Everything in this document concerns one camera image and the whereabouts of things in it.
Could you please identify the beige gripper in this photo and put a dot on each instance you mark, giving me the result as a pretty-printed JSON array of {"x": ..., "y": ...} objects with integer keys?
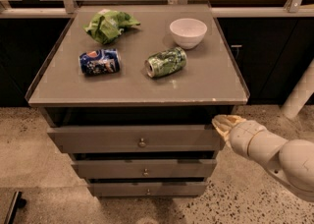
[{"x": 242, "y": 139}]

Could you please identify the grey top drawer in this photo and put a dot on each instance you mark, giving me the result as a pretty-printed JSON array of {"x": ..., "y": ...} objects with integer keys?
[{"x": 110, "y": 139}]

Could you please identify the grey drawer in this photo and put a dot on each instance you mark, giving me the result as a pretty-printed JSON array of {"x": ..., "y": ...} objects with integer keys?
[
  {"x": 147, "y": 189},
  {"x": 142, "y": 169},
  {"x": 110, "y": 139}
]

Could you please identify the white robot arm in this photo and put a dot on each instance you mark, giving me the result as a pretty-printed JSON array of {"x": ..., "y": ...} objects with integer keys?
[{"x": 289, "y": 162}]

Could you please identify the grey bottom drawer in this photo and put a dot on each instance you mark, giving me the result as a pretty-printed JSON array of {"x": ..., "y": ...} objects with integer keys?
[{"x": 147, "y": 189}]

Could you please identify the grey drawer cabinet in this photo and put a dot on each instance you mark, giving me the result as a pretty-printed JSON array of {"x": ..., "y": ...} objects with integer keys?
[{"x": 208, "y": 85}]

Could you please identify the grey middle drawer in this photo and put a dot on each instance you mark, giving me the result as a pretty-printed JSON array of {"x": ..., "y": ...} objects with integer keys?
[{"x": 142, "y": 169}]

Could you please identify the green soda can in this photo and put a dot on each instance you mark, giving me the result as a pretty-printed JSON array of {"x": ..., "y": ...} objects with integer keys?
[{"x": 165, "y": 63}]

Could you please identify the white bowl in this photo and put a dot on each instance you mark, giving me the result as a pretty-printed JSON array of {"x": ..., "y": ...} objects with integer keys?
[{"x": 187, "y": 33}]

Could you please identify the blue soda can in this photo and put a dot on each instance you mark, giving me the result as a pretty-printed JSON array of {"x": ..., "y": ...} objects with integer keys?
[{"x": 102, "y": 61}]

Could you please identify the crumpled green chip bag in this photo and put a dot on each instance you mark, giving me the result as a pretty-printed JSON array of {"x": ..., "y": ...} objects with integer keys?
[{"x": 107, "y": 25}]

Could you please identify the black object at floor corner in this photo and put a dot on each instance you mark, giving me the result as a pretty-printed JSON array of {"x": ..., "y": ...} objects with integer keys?
[{"x": 17, "y": 202}]

